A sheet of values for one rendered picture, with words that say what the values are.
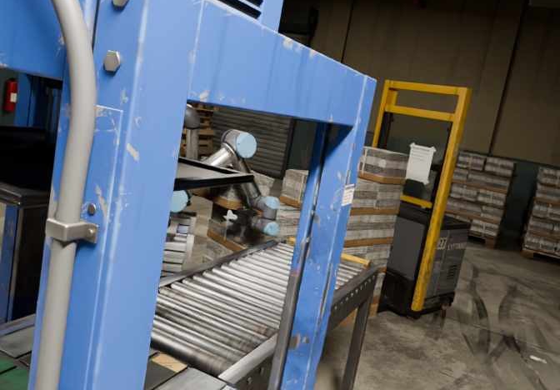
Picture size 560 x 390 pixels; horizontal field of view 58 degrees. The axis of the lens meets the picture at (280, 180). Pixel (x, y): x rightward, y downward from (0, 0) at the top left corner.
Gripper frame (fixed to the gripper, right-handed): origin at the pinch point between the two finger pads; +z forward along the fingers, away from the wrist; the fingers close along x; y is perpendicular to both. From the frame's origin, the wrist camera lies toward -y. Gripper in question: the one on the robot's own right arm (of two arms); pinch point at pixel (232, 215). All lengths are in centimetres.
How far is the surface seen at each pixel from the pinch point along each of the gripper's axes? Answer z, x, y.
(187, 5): -171, 134, 102
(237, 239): 0.5, -4.4, -16.3
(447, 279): -27, -206, -101
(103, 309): -173, 144, 77
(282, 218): -7.1, -32.4, -8.1
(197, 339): -107, 94, 17
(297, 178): 17, -68, 4
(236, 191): -0.4, -2.7, 13.6
